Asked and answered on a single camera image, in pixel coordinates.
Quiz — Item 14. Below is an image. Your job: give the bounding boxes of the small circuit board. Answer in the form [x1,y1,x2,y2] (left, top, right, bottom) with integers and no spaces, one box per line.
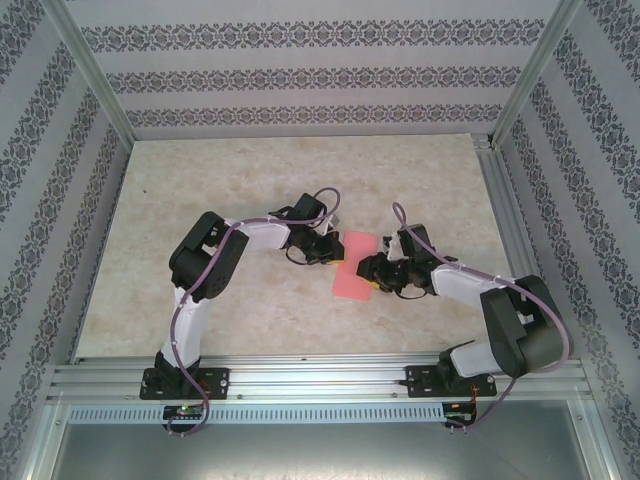
[443,401,480,422]
[163,405,206,421]

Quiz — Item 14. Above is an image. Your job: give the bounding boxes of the black left gripper wire loop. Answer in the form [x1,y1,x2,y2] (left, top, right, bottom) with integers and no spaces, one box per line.
[282,244,321,267]

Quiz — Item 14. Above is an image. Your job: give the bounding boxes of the black gripper wire loop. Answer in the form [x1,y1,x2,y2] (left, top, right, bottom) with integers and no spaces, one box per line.
[282,244,321,267]
[397,284,437,302]

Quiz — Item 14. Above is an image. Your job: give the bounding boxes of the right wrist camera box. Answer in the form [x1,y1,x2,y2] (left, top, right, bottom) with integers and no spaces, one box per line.
[380,233,405,261]

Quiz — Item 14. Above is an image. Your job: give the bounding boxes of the black right gripper wire loop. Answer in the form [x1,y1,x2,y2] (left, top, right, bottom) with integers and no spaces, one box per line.
[397,284,437,302]

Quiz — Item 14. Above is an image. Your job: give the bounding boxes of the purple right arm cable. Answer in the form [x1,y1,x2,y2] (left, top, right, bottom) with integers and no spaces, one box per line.
[392,202,574,435]

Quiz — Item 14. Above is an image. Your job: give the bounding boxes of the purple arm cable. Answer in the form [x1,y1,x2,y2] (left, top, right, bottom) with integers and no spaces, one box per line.
[166,187,346,439]
[392,202,574,435]

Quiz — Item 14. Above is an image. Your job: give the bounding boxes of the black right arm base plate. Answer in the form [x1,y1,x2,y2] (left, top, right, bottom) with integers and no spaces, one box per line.
[404,364,499,400]

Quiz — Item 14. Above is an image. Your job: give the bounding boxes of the aluminium mounting rail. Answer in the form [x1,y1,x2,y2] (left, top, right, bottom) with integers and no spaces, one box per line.
[47,352,587,402]

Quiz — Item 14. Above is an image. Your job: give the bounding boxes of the aluminium side rail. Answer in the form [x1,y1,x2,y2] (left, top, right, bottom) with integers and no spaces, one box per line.
[471,133,569,361]

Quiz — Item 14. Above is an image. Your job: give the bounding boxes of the slotted grey cable duct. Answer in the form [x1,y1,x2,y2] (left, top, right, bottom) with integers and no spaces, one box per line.
[67,402,447,425]

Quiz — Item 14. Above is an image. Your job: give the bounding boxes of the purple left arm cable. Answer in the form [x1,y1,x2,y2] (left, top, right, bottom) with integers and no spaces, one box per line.
[166,187,346,439]

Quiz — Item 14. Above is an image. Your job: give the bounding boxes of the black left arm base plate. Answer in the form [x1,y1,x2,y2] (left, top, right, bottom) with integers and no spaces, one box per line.
[141,367,232,402]

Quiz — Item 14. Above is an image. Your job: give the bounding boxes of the aluminium frame post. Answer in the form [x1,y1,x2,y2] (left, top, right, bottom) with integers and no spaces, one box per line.
[491,0,585,150]
[42,0,137,145]

